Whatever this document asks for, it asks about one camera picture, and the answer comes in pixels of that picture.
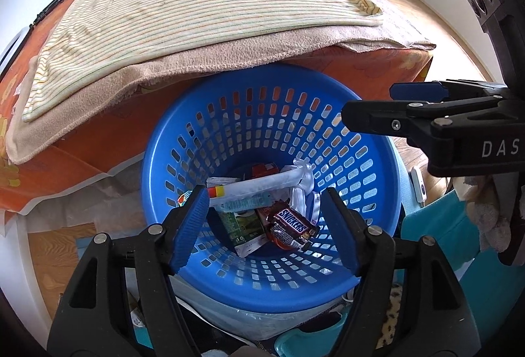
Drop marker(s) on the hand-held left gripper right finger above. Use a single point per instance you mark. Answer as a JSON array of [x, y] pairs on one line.
[[340, 230]]

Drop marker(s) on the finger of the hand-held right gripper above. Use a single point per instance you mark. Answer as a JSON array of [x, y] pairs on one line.
[[414, 90], [369, 117]]

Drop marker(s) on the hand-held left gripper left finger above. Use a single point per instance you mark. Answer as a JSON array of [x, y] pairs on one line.
[[192, 226]]

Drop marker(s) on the brown chocolate bar wrapper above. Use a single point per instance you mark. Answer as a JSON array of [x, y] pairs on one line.
[[293, 224]]

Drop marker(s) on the green carton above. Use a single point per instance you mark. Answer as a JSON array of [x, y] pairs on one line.
[[242, 228]]

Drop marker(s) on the clear teal wrapper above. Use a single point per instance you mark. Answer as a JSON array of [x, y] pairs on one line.
[[246, 203]]

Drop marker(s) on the long white wrapper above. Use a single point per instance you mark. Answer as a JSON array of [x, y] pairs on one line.
[[254, 187]]

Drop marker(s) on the red packet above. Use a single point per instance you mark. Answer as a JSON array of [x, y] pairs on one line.
[[264, 170]]

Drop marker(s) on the blue plastic basket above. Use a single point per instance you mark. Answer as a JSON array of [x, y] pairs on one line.
[[246, 86]]

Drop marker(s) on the person's right hand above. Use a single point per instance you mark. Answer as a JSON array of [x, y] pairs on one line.
[[490, 217]]

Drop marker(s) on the small white device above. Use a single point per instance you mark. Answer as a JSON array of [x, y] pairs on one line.
[[418, 185]]

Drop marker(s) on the white plastic sheet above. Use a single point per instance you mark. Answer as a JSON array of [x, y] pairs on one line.
[[102, 201]]

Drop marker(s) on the teal plastic box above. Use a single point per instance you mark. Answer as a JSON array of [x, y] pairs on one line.
[[434, 230]]

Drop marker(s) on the leopard print cloth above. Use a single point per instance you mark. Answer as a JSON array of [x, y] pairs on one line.
[[389, 316]]

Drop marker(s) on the teal plastic container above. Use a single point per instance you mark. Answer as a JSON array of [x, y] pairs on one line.
[[303, 340]]

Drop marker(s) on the orange floral bedsheet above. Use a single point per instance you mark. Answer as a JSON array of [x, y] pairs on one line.
[[61, 168]]

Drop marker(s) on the beige blanket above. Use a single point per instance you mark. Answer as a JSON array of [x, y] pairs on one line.
[[205, 58]]

